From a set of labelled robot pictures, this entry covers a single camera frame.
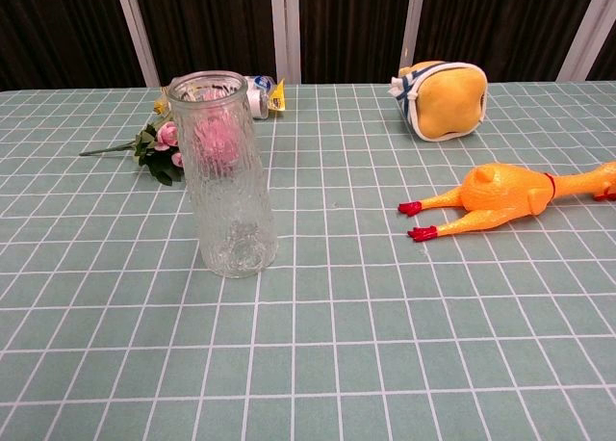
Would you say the pink artificial flower bouquet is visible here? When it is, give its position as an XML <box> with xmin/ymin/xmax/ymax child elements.
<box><xmin>79</xmin><ymin>115</ymin><xmax>241</xmax><ymax>187</ymax></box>

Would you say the clear textured glass vase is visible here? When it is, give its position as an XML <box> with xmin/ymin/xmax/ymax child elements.
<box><xmin>166</xmin><ymin>70</ymin><xmax>280</xmax><ymax>279</ymax></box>

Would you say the green checkered tablecloth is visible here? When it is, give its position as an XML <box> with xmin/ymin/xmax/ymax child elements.
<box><xmin>0</xmin><ymin>79</ymin><xmax>616</xmax><ymax>441</ymax></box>

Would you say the yellow plush pouch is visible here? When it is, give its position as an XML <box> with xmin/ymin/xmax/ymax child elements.
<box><xmin>388</xmin><ymin>60</ymin><xmax>489</xmax><ymax>143</ymax></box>

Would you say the yellow rubber chicken toy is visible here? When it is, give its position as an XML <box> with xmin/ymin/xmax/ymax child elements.
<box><xmin>398</xmin><ymin>160</ymin><xmax>616</xmax><ymax>243</ymax></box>

